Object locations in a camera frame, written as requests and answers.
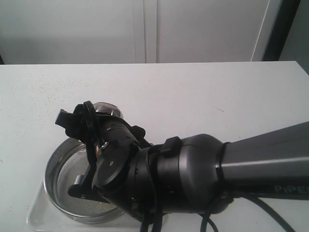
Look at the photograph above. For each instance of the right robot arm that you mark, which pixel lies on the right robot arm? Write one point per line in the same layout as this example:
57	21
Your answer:
197	174

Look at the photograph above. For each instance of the round steel mesh sieve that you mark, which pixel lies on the round steel mesh sieve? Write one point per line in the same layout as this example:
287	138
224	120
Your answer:
67	162

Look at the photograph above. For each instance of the white cabinet doors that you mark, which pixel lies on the white cabinet doors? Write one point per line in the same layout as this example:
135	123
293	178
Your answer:
134	31

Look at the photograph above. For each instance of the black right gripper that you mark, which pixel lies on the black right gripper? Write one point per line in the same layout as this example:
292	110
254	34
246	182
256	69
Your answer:
84	125

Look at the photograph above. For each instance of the stainless steel cup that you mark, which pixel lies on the stainless steel cup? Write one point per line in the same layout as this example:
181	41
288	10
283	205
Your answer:
105	111

